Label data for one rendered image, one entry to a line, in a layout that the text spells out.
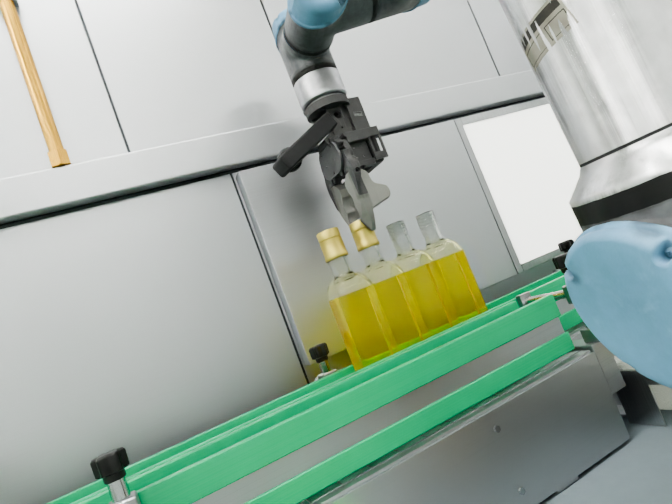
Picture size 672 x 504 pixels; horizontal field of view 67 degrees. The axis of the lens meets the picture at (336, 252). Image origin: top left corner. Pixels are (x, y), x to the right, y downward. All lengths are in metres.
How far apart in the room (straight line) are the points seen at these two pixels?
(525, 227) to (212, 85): 0.67
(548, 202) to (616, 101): 0.86
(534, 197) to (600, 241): 0.84
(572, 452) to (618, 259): 0.45
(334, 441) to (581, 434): 0.33
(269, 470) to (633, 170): 0.42
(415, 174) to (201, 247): 0.42
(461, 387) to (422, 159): 0.51
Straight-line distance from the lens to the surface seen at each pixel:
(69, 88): 0.94
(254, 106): 0.96
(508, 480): 0.67
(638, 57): 0.33
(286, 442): 0.56
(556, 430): 0.72
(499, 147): 1.15
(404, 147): 1.01
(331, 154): 0.78
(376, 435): 0.60
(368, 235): 0.75
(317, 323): 0.84
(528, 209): 1.14
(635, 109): 0.33
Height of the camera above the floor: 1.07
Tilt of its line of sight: 5 degrees up
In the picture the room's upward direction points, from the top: 21 degrees counter-clockwise
